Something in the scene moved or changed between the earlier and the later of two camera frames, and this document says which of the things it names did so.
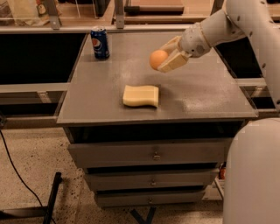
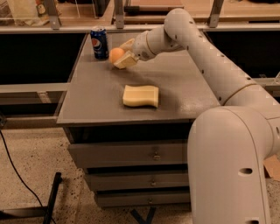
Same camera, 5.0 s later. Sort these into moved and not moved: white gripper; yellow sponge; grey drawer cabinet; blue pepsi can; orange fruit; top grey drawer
Moved: orange fruit; white gripper
Not moved: blue pepsi can; yellow sponge; grey drawer cabinet; top grey drawer
